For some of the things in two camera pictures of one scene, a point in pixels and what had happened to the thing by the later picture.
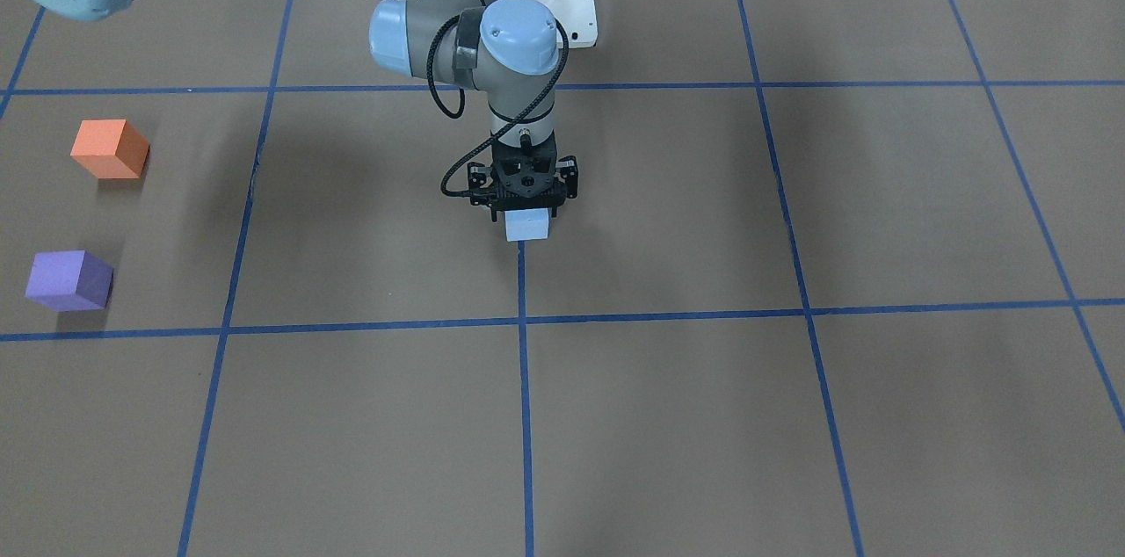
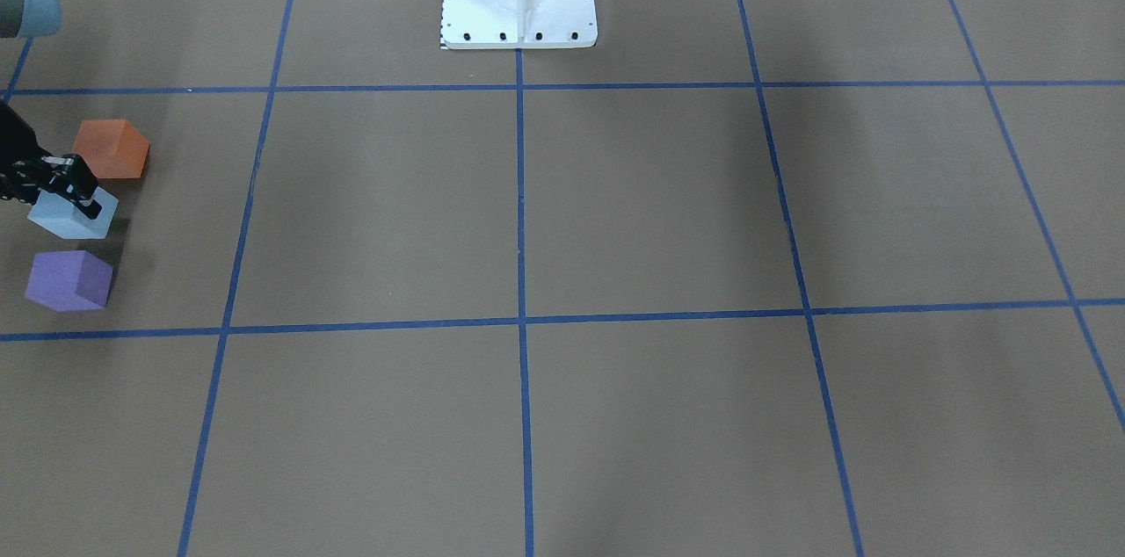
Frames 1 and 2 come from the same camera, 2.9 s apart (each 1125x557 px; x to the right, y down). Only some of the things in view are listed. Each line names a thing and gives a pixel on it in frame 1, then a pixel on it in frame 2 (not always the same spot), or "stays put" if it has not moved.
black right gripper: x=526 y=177 → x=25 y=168
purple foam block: x=69 y=280 stays put
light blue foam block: x=524 y=225 → x=64 y=217
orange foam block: x=110 y=148 stays put
